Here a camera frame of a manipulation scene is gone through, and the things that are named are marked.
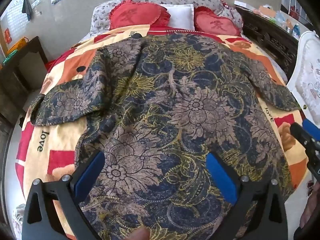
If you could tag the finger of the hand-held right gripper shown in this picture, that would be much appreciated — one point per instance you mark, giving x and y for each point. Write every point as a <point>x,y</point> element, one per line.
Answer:
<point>303,137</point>
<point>311,130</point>

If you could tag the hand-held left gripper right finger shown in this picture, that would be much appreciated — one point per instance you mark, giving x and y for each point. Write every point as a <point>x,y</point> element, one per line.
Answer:
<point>221,177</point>

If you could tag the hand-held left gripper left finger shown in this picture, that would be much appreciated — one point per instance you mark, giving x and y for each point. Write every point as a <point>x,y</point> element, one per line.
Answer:
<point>91,170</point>

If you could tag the dark floral print shirt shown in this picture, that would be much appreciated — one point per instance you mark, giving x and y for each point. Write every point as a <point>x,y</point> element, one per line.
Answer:
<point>175,105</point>

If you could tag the person's left hand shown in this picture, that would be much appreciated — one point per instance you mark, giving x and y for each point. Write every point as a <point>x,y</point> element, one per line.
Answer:
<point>137,234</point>

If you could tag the orange and cream printed blanket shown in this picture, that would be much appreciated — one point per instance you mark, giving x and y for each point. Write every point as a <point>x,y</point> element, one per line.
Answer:
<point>62,140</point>

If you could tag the white floral bed sheet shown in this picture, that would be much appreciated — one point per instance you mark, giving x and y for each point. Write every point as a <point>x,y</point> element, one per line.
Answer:
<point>311,192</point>

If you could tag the white upholstered chair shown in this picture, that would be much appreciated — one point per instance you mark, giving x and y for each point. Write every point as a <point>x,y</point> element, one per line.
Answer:
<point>307,70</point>

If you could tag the dark carved wooden table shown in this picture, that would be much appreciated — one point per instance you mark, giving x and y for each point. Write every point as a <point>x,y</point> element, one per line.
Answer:
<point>270,40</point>

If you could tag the dark wooden cabinet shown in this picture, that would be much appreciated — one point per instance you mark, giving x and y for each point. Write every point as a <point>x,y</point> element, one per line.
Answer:
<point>17,75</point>

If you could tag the green folded cloth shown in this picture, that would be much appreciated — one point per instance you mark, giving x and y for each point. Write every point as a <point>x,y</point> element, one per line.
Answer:
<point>9,57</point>

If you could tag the red heart-shaped pillow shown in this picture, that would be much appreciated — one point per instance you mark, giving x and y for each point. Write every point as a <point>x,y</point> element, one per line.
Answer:
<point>135,15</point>
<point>215,23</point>

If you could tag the yellow bag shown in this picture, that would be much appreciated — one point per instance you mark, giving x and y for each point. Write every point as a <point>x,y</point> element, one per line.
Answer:
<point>17,45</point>

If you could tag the white pillow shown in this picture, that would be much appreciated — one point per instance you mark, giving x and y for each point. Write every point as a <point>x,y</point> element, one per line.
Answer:
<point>181,16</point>

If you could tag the dark hanging cloth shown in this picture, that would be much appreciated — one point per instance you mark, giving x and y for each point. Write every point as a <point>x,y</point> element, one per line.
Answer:
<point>27,8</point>

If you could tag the red wall sticker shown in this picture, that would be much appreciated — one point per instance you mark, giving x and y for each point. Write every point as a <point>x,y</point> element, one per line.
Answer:
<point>7,35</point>

